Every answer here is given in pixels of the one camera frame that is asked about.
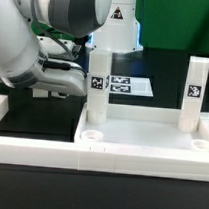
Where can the white front fence bar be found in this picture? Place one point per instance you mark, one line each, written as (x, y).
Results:
(149, 161)

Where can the white desk top tray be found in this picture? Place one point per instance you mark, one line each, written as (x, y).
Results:
(143, 126)

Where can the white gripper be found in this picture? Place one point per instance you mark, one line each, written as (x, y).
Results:
(62, 77)

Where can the fiducial marker sheet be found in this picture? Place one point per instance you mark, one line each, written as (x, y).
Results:
(130, 86)

